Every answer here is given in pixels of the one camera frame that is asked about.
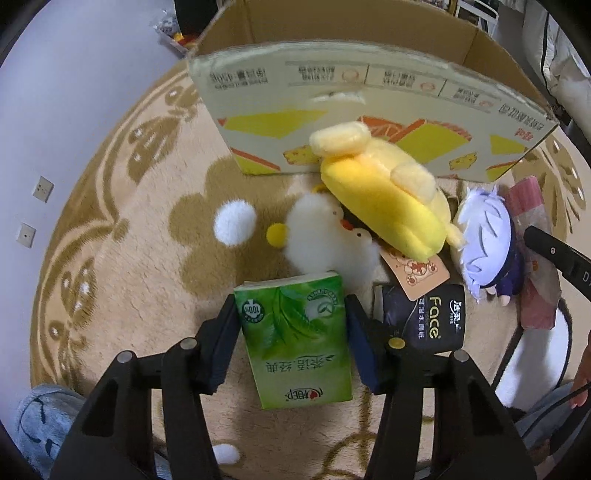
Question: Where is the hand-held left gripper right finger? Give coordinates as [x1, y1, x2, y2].
[345, 294, 539, 480]

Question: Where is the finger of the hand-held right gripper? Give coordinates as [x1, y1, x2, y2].
[523, 224, 575, 280]

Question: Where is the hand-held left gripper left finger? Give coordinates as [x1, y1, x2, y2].
[48, 294, 242, 480]

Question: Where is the green tissue pack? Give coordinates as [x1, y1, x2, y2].
[233, 271, 354, 411]

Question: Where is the cardboard box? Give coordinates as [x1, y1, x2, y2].
[185, 0, 562, 184]

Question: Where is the person's right hand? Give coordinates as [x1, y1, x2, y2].
[571, 333, 591, 409]

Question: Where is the pink packet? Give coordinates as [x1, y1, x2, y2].
[502, 176, 563, 331]

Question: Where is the white-haired plush doll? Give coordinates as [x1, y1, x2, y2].
[451, 185, 526, 306]

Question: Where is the black tissue pack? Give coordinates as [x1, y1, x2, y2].
[372, 281, 467, 357]

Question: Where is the small white fluffy ball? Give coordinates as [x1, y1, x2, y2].
[214, 443, 241, 465]

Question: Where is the small yellow pompom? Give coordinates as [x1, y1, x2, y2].
[266, 223, 290, 248]

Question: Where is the white pompom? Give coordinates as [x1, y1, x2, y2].
[213, 199, 257, 246]

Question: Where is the white fluffy chick plush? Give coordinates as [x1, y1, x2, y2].
[283, 191, 382, 288]

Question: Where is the beige patterned rug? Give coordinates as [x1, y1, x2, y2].
[30, 59, 591, 480]

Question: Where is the person's jeans leg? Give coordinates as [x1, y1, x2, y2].
[13, 383, 93, 479]
[513, 382, 591, 464]

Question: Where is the yellow plush toy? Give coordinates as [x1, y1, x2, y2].
[308, 121, 465, 301]

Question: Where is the white padded jacket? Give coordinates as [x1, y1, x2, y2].
[521, 0, 591, 126]

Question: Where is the pile of small toys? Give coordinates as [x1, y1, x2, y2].
[156, 13, 204, 57]

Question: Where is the black cable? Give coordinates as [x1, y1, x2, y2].
[492, 298, 591, 409]

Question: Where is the white wall socket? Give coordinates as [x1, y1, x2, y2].
[14, 223, 37, 248]
[32, 175, 55, 203]

